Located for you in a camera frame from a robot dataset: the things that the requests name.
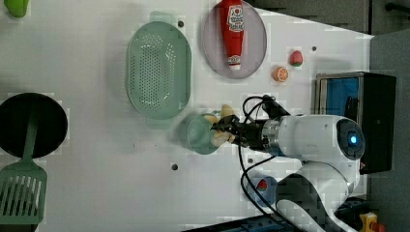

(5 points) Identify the red strawberry toy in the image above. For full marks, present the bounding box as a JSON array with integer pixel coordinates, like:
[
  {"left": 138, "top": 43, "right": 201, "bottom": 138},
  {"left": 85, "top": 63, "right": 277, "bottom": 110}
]
[{"left": 256, "top": 179, "right": 268, "bottom": 191}]

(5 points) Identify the orange slice toy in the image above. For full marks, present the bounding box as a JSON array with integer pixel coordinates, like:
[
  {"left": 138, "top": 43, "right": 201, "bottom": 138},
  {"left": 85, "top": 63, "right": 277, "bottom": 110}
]
[{"left": 273, "top": 67, "right": 289, "bottom": 82}]

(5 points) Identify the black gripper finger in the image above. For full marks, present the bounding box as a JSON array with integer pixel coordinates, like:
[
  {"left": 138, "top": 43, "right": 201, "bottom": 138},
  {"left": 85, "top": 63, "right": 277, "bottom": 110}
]
[
  {"left": 211, "top": 115, "right": 239, "bottom": 130},
  {"left": 213, "top": 130, "right": 235, "bottom": 142}
]

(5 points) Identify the black toaster oven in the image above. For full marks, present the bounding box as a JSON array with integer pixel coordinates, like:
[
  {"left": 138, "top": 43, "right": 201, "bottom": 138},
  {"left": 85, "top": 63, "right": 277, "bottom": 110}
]
[{"left": 314, "top": 72, "right": 396, "bottom": 174}]

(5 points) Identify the green mug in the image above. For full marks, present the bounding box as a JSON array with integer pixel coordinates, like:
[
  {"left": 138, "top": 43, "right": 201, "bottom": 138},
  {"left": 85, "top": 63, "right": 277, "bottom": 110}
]
[{"left": 187, "top": 110, "right": 220, "bottom": 155}]

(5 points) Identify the green slotted spatula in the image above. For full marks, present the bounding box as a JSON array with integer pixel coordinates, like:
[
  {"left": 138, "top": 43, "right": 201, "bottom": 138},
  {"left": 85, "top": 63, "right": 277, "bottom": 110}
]
[{"left": 0, "top": 115, "right": 47, "bottom": 224}]

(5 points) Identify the lilac round plate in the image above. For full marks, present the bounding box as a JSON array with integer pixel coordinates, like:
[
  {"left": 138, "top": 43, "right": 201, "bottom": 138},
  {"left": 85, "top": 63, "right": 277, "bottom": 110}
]
[{"left": 202, "top": 2, "right": 267, "bottom": 78}]

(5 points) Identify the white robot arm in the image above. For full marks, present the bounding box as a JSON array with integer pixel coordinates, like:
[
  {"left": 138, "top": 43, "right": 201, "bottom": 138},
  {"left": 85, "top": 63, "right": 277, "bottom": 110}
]
[{"left": 212, "top": 115, "right": 366, "bottom": 232}]

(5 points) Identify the red ketchup bottle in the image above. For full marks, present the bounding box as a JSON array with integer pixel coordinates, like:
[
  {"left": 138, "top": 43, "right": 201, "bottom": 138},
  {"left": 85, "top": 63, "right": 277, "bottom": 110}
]
[{"left": 220, "top": 0, "right": 245, "bottom": 71}]

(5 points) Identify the pink peach toy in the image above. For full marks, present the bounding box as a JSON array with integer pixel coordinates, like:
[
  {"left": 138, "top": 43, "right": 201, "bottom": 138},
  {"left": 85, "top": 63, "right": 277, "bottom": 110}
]
[{"left": 289, "top": 50, "right": 304, "bottom": 67}]

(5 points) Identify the yellow plush banana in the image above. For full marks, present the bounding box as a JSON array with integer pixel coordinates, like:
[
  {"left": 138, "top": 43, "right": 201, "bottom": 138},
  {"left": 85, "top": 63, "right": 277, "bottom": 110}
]
[{"left": 205, "top": 104, "right": 235, "bottom": 147}]

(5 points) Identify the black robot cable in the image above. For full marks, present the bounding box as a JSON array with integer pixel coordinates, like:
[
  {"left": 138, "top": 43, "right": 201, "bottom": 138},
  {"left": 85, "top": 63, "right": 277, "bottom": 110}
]
[{"left": 238, "top": 94, "right": 303, "bottom": 232}]

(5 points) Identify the green perforated colander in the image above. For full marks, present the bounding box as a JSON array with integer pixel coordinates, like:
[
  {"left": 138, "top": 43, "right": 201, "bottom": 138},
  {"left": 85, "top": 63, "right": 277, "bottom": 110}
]
[{"left": 125, "top": 11, "right": 191, "bottom": 130}]

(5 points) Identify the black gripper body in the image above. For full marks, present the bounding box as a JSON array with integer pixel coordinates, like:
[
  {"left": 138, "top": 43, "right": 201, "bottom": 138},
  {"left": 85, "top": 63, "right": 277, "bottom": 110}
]
[{"left": 232, "top": 120, "right": 266, "bottom": 149}]

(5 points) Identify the black round pan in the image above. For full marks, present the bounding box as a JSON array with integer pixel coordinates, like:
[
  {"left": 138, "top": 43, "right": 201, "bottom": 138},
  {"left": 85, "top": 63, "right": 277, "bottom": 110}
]
[{"left": 0, "top": 93, "right": 68, "bottom": 159}]

